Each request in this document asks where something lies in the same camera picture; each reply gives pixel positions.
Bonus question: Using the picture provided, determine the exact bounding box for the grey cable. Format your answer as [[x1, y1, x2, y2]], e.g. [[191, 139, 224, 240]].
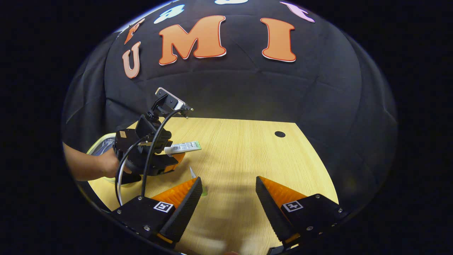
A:
[[114, 136, 151, 206]]

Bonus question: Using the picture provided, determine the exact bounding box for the small white green tube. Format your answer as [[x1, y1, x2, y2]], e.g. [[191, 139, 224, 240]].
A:
[[189, 166, 208, 197]]

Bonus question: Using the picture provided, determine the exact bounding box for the pale yellow suitcase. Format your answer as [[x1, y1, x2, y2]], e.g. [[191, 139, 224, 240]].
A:
[[87, 133, 118, 185]]

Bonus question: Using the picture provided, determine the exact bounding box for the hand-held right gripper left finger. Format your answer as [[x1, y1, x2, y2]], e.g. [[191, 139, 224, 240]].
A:
[[110, 176, 204, 248]]

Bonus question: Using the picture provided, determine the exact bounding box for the black backdrop cloth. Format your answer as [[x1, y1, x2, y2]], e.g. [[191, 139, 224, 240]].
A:
[[61, 0, 397, 213]]

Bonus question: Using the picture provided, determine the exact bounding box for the long white green tube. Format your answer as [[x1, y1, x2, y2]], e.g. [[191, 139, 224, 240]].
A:
[[164, 141, 202, 155]]

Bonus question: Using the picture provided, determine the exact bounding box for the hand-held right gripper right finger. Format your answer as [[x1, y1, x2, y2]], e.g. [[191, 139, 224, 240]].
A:
[[255, 176, 349, 250]]

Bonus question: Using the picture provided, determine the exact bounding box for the black cable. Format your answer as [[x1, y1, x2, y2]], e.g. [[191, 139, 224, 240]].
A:
[[141, 107, 194, 198]]

